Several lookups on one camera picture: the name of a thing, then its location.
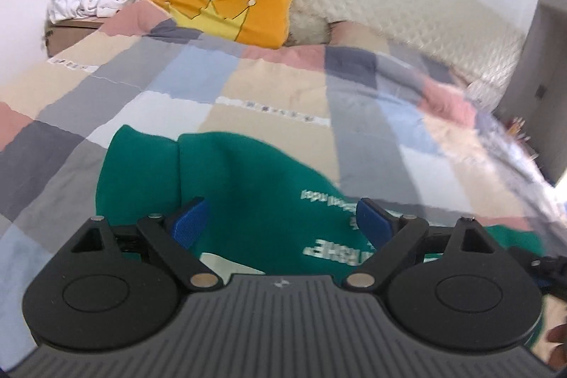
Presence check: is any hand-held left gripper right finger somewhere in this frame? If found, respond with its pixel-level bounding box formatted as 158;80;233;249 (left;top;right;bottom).
344;197;504;291

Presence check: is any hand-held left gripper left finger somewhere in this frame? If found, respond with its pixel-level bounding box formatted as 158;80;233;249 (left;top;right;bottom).
70;197;221;291

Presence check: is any green sweatshirt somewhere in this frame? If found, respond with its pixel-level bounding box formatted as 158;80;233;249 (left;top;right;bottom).
95;125;545;348

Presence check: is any white clothes pile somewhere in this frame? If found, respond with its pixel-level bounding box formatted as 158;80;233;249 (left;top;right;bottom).
48;0;141;23

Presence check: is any person's right hand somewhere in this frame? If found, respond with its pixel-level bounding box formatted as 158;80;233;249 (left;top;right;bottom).
547;325;567;370

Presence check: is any patchwork checked blanket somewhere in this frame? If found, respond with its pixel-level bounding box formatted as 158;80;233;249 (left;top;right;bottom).
0;0;567;361

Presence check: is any row of small bottles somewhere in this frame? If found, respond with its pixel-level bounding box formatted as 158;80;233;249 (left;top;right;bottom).
505;116;541;159

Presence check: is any cardboard box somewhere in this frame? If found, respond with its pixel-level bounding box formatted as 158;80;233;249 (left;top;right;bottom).
44;17;105;59

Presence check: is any white built-in wardrobe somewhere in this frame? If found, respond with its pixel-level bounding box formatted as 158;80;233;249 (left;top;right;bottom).
505;0;567;188

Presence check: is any yellow crown pillow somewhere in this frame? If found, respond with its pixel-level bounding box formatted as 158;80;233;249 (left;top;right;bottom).
142;0;297;50

